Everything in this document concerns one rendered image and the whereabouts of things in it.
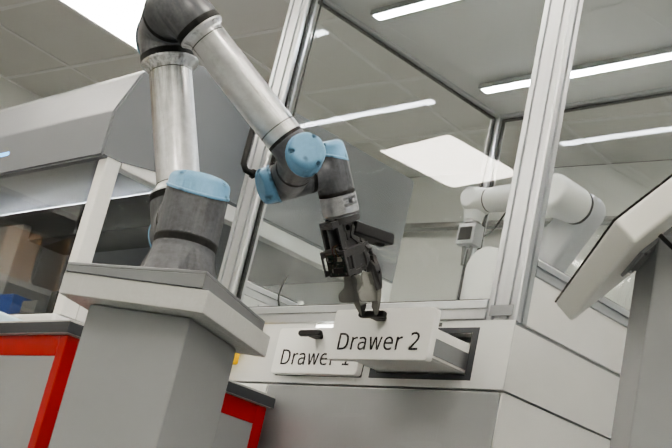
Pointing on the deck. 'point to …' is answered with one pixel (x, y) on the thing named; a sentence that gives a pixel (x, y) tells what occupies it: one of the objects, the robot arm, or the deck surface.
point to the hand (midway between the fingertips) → (370, 307)
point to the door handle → (248, 155)
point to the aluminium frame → (533, 125)
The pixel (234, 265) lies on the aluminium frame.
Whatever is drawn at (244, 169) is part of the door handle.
